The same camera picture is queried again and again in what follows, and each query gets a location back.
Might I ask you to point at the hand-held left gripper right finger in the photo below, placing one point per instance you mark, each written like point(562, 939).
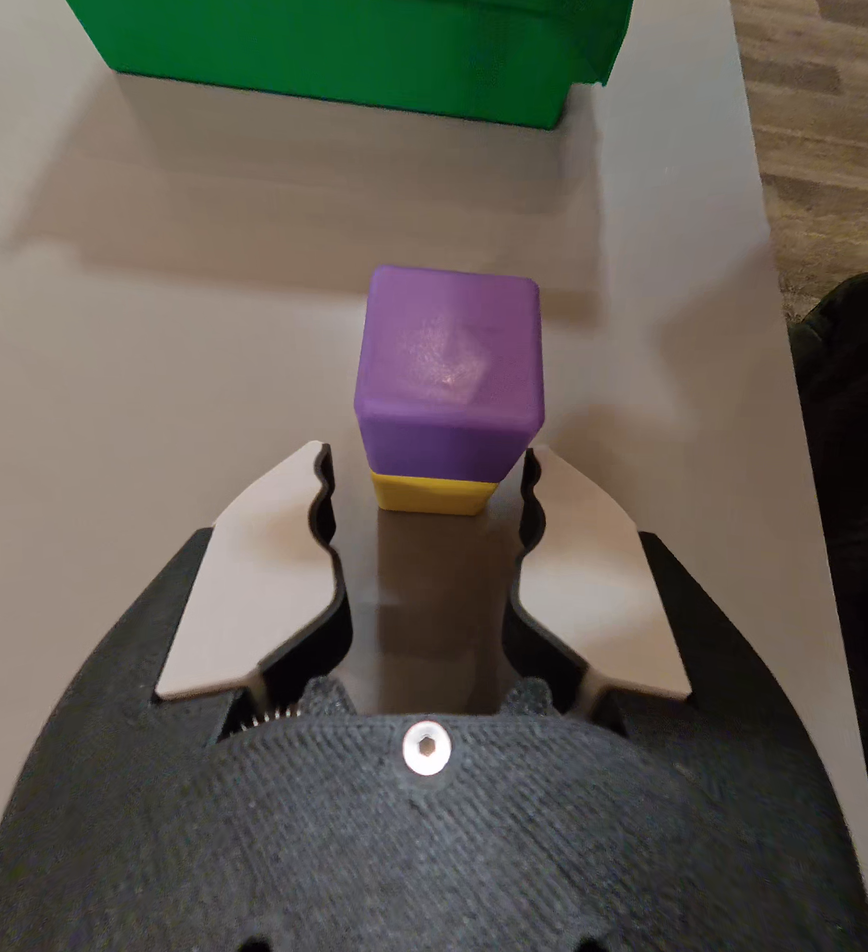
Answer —
point(601, 602)

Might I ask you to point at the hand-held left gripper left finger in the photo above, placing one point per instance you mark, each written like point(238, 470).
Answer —
point(251, 595)

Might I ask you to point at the yellow cube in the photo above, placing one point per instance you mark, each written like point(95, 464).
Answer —
point(434, 494)

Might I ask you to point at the purple cube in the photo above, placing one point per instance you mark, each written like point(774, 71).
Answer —
point(448, 357)

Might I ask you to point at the green plastic bin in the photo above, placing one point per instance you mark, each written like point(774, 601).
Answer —
point(344, 44)

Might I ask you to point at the grey desk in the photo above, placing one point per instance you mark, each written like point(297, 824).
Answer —
point(144, 335)

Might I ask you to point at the person's black sweater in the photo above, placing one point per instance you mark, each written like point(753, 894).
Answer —
point(865, 520)

